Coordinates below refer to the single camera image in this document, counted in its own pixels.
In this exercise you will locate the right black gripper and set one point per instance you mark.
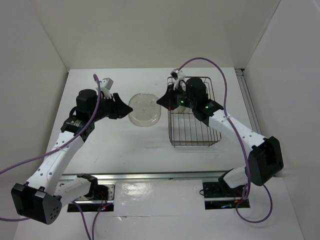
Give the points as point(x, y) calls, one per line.
point(167, 100)

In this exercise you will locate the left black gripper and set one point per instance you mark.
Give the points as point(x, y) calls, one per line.
point(121, 108)

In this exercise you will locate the smoky glass plate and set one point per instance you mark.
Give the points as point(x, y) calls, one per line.
point(146, 112)

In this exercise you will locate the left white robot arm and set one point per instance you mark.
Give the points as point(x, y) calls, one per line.
point(41, 197)

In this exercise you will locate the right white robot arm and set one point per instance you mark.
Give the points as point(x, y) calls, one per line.
point(263, 156)

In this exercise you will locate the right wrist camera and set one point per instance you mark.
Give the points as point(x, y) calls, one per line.
point(178, 76)

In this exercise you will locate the grey wire dish rack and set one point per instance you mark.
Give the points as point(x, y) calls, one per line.
point(184, 127)

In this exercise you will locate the aluminium rail front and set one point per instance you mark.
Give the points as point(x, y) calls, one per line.
point(156, 176)

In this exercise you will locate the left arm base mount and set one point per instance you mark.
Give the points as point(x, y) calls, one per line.
point(102, 201)

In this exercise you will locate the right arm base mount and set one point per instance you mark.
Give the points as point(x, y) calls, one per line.
point(218, 195)

